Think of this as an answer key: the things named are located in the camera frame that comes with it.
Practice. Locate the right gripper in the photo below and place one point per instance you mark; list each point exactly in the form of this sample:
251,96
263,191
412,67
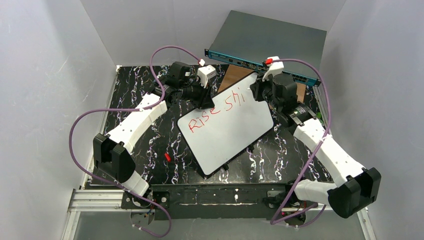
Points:
257,91

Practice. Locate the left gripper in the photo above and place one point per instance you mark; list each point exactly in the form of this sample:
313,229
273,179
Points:
205,97

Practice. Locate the white whiteboard black frame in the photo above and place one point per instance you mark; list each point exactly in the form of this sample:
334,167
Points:
217,134

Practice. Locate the red marker cap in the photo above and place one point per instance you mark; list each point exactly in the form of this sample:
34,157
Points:
168,158

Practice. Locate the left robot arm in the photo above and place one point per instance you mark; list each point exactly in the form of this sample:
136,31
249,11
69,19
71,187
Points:
112,151

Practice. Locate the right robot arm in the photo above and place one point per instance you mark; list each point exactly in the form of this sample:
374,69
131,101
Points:
354,186

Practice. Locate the wooden board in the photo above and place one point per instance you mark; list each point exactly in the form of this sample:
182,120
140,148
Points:
235,73

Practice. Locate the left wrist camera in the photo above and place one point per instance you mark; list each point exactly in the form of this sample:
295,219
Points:
206,73

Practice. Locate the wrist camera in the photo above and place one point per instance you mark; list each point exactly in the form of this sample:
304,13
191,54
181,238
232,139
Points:
274,67
206,73

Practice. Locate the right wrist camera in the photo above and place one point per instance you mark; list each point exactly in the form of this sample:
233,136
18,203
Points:
274,67

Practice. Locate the blue network switch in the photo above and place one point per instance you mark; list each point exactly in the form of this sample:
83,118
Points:
247,40

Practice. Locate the aluminium rail frame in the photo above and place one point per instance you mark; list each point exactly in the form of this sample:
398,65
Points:
203,212

